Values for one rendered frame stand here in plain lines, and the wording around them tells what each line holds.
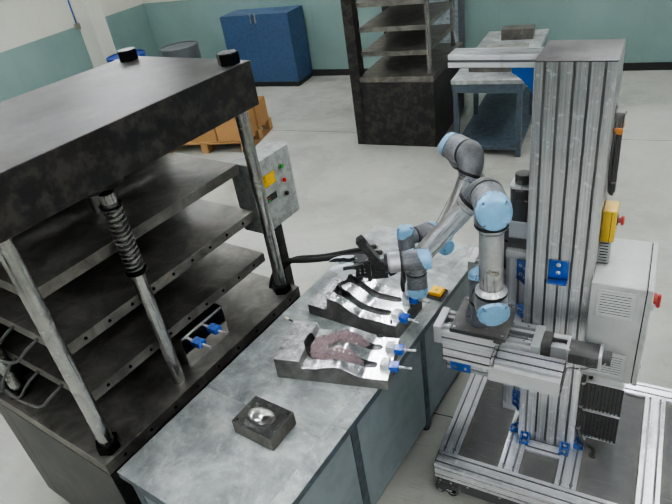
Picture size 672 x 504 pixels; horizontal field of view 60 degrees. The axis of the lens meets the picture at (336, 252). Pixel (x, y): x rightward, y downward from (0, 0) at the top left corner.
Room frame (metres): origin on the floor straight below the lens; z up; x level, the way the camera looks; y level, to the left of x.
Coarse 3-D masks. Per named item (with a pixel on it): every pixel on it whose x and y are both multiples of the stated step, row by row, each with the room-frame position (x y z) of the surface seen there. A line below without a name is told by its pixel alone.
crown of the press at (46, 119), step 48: (48, 96) 2.54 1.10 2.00; (96, 96) 2.41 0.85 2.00; (144, 96) 2.28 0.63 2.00; (192, 96) 2.32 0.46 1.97; (240, 96) 2.52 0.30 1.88; (0, 144) 1.97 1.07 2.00; (48, 144) 1.89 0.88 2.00; (96, 144) 1.95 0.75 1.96; (144, 144) 2.09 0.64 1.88; (0, 192) 1.67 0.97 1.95; (48, 192) 1.78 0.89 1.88; (96, 192) 2.25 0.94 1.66; (0, 240) 1.62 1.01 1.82
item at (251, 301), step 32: (256, 288) 2.64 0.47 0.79; (256, 320) 2.36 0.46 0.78; (224, 352) 2.15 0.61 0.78; (32, 384) 2.15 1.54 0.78; (128, 384) 2.04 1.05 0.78; (160, 384) 2.00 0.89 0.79; (192, 384) 1.97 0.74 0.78; (32, 416) 1.93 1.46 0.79; (64, 416) 1.90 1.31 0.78; (128, 416) 1.84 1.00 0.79; (160, 416) 1.81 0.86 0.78; (128, 448) 1.67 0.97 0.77
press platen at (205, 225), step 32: (160, 224) 2.60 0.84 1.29; (192, 224) 2.54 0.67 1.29; (224, 224) 2.49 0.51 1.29; (160, 256) 2.28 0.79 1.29; (192, 256) 2.25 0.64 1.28; (0, 288) 2.24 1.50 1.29; (64, 288) 2.15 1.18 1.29; (96, 288) 2.10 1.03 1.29; (128, 288) 2.06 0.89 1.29; (160, 288) 2.09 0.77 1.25; (0, 320) 2.02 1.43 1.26; (64, 320) 1.90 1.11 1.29; (96, 320) 1.87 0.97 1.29
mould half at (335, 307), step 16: (352, 288) 2.30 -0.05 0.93; (384, 288) 2.32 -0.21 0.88; (320, 304) 2.30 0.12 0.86; (336, 304) 2.21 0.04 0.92; (352, 304) 2.20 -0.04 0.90; (368, 304) 2.21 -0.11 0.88; (384, 304) 2.19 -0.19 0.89; (400, 304) 2.16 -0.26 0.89; (336, 320) 2.22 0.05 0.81; (352, 320) 2.16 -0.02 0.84; (368, 320) 2.10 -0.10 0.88; (384, 320) 2.07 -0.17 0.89; (384, 336) 2.05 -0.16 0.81; (400, 336) 2.04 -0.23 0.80
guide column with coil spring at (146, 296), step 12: (108, 192) 2.02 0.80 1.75; (108, 204) 1.98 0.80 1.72; (132, 240) 2.02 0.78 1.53; (132, 252) 1.99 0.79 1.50; (132, 264) 1.98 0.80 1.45; (144, 276) 2.00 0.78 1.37; (144, 288) 1.99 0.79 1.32; (144, 300) 1.98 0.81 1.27; (156, 312) 1.99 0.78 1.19; (156, 324) 1.98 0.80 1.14; (156, 336) 1.99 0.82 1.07; (168, 336) 2.01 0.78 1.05; (168, 348) 1.99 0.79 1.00; (168, 360) 1.98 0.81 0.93; (180, 372) 2.00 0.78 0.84
